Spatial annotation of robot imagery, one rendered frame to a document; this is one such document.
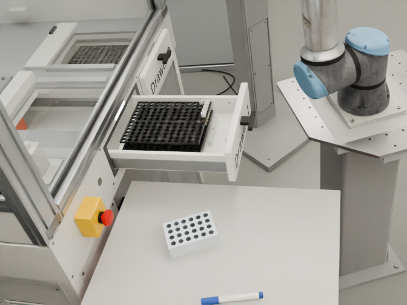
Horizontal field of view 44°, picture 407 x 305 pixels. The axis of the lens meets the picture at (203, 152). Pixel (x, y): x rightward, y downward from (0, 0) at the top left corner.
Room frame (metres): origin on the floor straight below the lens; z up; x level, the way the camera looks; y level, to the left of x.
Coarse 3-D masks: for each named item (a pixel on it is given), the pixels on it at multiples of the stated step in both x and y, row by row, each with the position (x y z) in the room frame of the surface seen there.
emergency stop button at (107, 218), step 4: (104, 212) 0.82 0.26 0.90; (108, 212) 0.83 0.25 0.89; (112, 212) 0.83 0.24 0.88; (104, 216) 0.82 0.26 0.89; (108, 216) 0.82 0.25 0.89; (112, 216) 0.83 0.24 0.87; (104, 220) 0.81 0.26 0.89; (108, 220) 0.81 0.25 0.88; (112, 220) 0.82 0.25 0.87; (104, 224) 0.81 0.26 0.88; (108, 224) 0.81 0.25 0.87
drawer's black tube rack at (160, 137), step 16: (144, 112) 1.17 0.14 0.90; (160, 112) 1.16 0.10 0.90; (176, 112) 1.14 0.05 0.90; (192, 112) 1.13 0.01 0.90; (128, 128) 1.12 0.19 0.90; (144, 128) 1.10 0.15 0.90; (160, 128) 1.09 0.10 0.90; (176, 128) 1.07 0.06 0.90; (192, 128) 1.09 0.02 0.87; (128, 144) 1.07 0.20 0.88; (144, 144) 1.07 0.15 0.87; (160, 144) 1.04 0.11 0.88; (176, 144) 1.01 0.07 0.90
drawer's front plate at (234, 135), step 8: (240, 88) 1.15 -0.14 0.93; (240, 96) 1.12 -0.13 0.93; (248, 96) 1.17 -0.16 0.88; (240, 104) 1.08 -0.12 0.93; (248, 104) 1.16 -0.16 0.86; (240, 112) 1.06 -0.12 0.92; (232, 120) 1.02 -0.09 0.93; (232, 128) 0.99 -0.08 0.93; (240, 128) 1.03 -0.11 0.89; (232, 136) 0.96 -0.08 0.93; (240, 136) 1.02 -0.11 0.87; (232, 144) 0.93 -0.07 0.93; (224, 152) 0.91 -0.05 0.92; (232, 152) 0.92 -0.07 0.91; (240, 152) 1.00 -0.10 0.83; (232, 160) 0.91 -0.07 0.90; (232, 168) 0.91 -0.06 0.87; (232, 176) 0.91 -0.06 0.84
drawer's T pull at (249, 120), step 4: (252, 112) 1.06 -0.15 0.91; (244, 116) 1.05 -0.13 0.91; (248, 116) 1.05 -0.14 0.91; (252, 116) 1.04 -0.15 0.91; (240, 120) 1.04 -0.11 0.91; (244, 120) 1.03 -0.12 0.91; (248, 120) 1.03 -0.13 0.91; (252, 120) 1.02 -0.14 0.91; (240, 124) 1.03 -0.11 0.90; (244, 124) 1.03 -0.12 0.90; (248, 124) 1.01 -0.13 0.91; (252, 124) 1.01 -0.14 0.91; (248, 128) 1.00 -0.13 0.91; (252, 128) 1.00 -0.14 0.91
